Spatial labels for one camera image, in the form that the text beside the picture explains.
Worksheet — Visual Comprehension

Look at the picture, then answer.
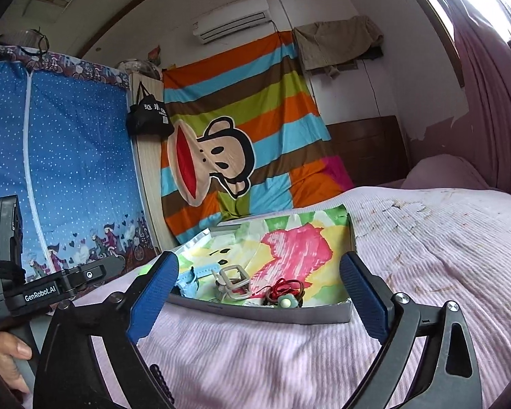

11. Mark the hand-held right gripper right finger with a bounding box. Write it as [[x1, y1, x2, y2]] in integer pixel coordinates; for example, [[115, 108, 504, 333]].
[[340, 252, 483, 409]]

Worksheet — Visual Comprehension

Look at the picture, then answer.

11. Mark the beige hair claw clip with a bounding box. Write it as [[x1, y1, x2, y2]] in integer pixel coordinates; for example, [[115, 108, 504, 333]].
[[214, 265, 253, 304]]

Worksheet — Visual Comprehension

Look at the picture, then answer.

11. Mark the khaki hanging garment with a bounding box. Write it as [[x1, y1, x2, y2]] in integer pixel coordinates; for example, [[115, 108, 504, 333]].
[[293, 15, 385, 79]]

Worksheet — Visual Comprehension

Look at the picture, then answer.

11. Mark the black tote bag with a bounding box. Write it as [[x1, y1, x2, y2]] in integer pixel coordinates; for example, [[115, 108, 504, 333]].
[[125, 82, 175, 138]]

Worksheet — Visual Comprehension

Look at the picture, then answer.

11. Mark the grey shallow cardboard box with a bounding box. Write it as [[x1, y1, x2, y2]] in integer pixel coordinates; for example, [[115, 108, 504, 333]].
[[166, 204, 359, 325]]

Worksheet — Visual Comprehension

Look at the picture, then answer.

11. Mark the striped monkey print sheet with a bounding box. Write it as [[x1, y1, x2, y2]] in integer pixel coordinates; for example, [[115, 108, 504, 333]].
[[160, 31, 355, 247]]

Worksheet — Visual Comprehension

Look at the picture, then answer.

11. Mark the dark wooden headboard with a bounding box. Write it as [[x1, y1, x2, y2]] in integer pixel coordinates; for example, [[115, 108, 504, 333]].
[[326, 115, 412, 200]]

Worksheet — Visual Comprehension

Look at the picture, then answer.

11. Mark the pink striped bedspread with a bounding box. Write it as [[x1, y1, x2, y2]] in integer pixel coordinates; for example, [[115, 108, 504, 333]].
[[81, 185, 511, 409]]

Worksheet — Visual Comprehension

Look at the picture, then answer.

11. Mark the white air conditioner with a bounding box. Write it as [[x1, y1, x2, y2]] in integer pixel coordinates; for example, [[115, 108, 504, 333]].
[[191, 0, 271, 44]]

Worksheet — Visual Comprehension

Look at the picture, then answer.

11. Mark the red hair tie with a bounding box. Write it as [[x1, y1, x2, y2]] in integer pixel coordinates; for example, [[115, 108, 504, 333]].
[[265, 278, 289, 302]]

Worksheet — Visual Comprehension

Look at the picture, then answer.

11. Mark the clear plastic bag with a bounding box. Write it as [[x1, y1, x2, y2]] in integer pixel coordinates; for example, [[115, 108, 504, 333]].
[[118, 57, 160, 79]]

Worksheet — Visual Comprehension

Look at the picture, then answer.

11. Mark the person's left hand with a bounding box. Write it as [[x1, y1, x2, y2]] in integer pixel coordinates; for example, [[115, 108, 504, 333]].
[[0, 331, 33, 395]]

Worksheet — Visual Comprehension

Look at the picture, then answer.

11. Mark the colourful printed cloth lining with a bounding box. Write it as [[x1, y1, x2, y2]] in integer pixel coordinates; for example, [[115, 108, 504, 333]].
[[172, 205, 351, 307]]

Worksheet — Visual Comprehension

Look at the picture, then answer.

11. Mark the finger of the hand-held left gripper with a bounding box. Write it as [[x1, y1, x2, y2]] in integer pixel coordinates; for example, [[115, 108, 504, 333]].
[[102, 256, 126, 283]]

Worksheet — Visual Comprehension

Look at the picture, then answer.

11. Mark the pink curtain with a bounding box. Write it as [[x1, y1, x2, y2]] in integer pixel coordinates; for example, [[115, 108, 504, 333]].
[[449, 0, 511, 203]]

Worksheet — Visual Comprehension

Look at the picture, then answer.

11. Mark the blue wrist watch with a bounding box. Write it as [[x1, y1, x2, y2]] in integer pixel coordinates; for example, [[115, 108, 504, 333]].
[[174, 263, 221, 299]]

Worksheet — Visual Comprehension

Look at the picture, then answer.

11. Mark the pink pillow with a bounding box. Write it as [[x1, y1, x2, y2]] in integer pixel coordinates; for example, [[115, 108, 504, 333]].
[[401, 155, 492, 191]]

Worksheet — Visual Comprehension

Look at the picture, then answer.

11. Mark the black hair tie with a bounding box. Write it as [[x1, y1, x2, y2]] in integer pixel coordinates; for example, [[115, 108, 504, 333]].
[[283, 279, 306, 298]]

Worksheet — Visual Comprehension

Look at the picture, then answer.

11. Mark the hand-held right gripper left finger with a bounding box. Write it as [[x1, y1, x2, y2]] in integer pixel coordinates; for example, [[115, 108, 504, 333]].
[[33, 251, 180, 409]]

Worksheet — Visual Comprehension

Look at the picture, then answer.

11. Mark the blue printed fabric wardrobe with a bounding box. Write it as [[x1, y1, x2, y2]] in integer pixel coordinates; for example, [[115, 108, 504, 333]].
[[0, 47, 162, 301]]

